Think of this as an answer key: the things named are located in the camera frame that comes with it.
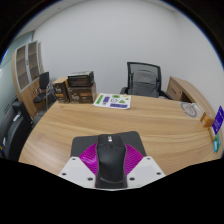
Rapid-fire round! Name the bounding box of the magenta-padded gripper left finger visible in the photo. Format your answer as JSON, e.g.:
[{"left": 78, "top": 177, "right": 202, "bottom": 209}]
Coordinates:
[{"left": 57, "top": 142, "right": 99, "bottom": 188}]

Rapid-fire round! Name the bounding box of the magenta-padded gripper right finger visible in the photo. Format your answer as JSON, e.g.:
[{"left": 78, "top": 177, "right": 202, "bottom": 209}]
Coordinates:
[{"left": 124, "top": 143, "right": 166, "bottom": 188}]

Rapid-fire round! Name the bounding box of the black computer mouse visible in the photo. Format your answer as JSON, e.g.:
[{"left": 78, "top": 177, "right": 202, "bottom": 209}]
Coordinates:
[{"left": 94, "top": 133, "right": 129, "bottom": 190}]

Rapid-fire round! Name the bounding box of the dark grey mouse pad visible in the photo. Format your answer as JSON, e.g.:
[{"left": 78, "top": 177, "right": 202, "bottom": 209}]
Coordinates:
[{"left": 70, "top": 130, "right": 148, "bottom": 159}]

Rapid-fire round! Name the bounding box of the large black office chair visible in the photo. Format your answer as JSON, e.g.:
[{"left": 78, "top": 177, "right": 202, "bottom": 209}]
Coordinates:
[{"left": 0, "top": 99, "right": 34, "bottom": 162}]

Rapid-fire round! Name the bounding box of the brown printed carton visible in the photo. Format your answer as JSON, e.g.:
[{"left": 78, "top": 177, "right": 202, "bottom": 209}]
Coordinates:
[{"left": 67, "top": 83, "right": 98, "bottom": 105}]

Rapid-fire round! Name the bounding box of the white green printed sheet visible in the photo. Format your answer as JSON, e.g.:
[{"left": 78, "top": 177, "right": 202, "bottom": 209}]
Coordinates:
[{"left": 92, "top": 93, "right": 132, "bottom": 110}]

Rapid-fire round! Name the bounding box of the small tan box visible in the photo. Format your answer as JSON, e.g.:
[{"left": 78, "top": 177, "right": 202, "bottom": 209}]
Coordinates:
[{"left": 208, "top": 126, "right": 218, "bottom": 141}]

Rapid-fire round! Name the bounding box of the green package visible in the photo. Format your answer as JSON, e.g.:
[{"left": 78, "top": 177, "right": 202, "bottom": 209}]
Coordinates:
[{"left": 213, "top": 133, "right": 223, "bottom": 154}]

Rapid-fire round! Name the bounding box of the orange brown cardboard box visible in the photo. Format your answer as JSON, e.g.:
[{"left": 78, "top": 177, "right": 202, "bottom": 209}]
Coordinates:
[{"left": 199, "top": 112, "right": 216, "bottom": 128}]

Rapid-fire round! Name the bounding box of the tan-topped dark cardboard box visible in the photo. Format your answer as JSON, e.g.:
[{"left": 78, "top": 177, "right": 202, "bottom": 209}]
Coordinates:
[{"left": 52, "top": 77, "right": 70, "bottom": 104}]

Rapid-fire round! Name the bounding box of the grey backpack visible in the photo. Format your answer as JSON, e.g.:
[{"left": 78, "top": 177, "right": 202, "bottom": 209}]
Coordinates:
[{"left": 130, "top": 69, "right": 158, "bottom": 98}]

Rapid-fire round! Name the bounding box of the purple card package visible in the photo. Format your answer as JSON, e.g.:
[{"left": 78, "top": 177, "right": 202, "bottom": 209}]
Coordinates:
[{"left": 211, "top": 105, "right": 224, "bottom": 136}]

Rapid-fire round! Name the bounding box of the black flat carton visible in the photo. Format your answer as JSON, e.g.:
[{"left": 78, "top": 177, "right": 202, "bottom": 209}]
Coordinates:
[{"left": 67, "top": 70, "right": 95, "bottom": 88}]

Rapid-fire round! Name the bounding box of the wooden side desk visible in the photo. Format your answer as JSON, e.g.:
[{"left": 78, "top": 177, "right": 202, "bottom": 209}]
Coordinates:
[{"left": 165, "top": 75, "right": 214, "bottom": 118}]

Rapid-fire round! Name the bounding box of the black mesh office chair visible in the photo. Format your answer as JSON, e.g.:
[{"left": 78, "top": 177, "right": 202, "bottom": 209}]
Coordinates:
[{"left": 119, "top": 61, "right": 174, "bottom": 100}]

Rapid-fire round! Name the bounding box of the wooden shelf unit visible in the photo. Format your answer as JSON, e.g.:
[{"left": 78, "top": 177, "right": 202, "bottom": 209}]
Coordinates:
[{"left": 11, "top": 40, "right": 46, "bottom": 119}]

